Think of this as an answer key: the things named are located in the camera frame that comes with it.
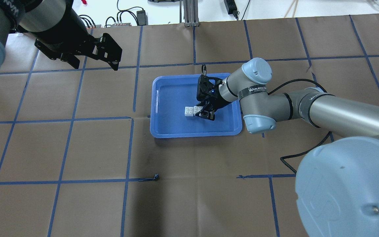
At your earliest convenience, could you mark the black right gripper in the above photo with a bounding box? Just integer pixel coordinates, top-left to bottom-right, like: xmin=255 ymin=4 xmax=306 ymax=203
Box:
xmin=195 ymin=75 xmax=230 ymax=120

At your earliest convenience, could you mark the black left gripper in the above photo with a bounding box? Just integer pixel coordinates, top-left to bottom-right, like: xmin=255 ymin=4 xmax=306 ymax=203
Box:
xmin=34 ymin=32 xmax=122 ymax=71

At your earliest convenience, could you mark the white block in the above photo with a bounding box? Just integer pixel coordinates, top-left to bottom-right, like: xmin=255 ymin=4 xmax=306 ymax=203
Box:
xmin=193 ymin=106 xmax=203 ymax=116
xmin=184 ymin=106 xmax=194 ymax=117

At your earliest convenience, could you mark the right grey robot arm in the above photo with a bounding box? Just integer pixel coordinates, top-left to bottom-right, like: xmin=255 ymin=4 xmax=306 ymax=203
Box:
xmin=194 ymin=58 xmax=379 ymax=237

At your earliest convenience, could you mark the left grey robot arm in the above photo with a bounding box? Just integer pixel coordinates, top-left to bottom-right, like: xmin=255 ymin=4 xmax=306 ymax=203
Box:
xmin=0 ymin=0 xmax=122 ymax=71

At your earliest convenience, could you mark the blue plastic tray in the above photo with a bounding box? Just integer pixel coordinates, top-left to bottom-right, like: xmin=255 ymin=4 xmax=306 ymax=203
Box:
xmin=150 ymin=73 xmax=243 ymax=139

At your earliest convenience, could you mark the black power adapter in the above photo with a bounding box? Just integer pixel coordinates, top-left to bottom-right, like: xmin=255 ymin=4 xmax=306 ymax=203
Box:
xmin=136 ymin=10 xmax=148 ymax=26

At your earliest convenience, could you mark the aluminium frame post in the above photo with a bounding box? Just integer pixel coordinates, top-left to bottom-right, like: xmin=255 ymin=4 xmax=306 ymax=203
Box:
xmin=179 ymin=0 xmax=200 ymax=27

